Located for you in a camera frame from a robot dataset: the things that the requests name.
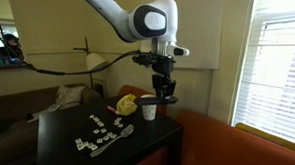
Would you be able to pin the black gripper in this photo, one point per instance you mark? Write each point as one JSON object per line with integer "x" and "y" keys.
{"x": 163, "y": 84}

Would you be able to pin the white paper on wall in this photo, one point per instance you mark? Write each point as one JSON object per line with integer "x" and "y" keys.
{"x": 199, "y": 30}

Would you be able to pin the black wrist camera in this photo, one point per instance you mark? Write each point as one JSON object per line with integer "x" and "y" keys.
{"x": 145, "y": 59}

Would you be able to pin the orange sofa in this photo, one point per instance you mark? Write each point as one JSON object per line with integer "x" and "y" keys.
{"x": 207, "y": 141}

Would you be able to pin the brown couch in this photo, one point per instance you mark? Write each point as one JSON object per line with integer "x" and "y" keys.
{"x": 18, "y": 138}

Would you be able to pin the black side table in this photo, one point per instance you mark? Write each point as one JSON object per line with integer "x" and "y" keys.
{"x": 59, "y": 130}

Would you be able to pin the white paper cup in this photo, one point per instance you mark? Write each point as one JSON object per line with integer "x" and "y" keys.
{"x": 149, "y": 111}

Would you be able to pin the black remote control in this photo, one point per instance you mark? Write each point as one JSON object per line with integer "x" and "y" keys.
{"x": 156, "y": 100}

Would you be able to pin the red marker pen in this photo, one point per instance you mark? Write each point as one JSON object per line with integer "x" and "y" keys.
{"x": 113, "y": 110}

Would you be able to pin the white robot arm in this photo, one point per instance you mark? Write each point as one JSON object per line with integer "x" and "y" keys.
{"x": 157, "y": 21}

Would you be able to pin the silver metal spoon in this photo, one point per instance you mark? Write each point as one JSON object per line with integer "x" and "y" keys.
{"x": 124, "y": 133}

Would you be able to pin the white floor lamp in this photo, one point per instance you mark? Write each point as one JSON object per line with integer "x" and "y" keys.
{"x": 94, "y": 62}

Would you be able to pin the white window blinds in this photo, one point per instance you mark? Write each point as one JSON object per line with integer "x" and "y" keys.
{"x": 265, "y": 97}

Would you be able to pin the yellow crumpled bag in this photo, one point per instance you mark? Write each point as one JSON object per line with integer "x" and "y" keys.
{"x": 126, "y": 105}

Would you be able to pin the person in background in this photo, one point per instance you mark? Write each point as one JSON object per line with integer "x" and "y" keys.
{"x": 14, "y": 46}

